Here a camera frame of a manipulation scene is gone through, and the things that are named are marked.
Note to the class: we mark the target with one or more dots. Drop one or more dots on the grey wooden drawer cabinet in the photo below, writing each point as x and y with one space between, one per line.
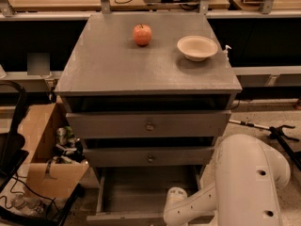
108 72

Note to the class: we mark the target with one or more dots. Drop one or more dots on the grey drawer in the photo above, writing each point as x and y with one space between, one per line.
130 125
148 156
136 196

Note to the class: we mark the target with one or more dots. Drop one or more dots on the small white pump bottle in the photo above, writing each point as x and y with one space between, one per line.
226 51

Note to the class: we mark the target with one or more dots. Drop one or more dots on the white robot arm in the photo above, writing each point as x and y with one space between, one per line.
248 173

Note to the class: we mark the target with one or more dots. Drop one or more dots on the black stand with metal pole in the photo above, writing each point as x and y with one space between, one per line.
278 134

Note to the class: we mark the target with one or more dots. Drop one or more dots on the white paper bowl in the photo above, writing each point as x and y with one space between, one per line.
197 48

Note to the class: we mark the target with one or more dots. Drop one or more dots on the brown cardboard box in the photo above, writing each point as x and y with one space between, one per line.
38 128

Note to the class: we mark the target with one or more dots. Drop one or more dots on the grey bottom drawer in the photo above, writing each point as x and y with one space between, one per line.
136 196

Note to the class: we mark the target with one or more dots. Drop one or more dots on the red apple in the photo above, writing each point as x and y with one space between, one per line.
142 34

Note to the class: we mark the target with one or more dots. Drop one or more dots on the grey middle drawer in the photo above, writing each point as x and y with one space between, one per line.
148 156

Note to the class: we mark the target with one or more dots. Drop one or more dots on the grey top drawer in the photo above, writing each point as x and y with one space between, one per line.
130 125

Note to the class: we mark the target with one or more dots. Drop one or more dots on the clutter inside cardboard box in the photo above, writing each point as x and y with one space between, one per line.
68 148

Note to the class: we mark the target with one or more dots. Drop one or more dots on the black chair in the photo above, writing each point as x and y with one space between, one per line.
12 154

